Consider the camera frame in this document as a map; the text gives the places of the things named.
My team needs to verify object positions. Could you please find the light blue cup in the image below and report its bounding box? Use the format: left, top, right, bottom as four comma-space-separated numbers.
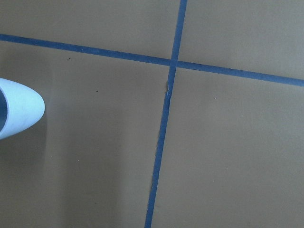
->
0, 78, 45, 139

